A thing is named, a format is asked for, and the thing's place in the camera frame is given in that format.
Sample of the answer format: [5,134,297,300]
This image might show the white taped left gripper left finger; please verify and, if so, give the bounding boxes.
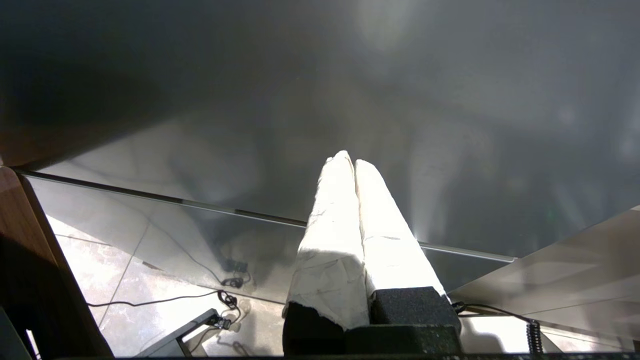
[282,150,371,357]

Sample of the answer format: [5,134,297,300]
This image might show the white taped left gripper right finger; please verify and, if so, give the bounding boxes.
[355,159,462,332]

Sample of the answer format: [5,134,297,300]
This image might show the black metal stand leg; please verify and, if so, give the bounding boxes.
[137,308,222,358]

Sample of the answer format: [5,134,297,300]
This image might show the grey glossy appliance door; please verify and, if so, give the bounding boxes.
[0,0,640,262]

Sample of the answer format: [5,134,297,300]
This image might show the brown wooden furniture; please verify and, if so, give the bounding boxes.
[0,160,117,359]

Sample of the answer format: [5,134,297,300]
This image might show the thin black floor cable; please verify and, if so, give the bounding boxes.
[87,290,242,332]

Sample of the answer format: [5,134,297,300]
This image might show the coiled black cable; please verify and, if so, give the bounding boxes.
[452,301,545,356]

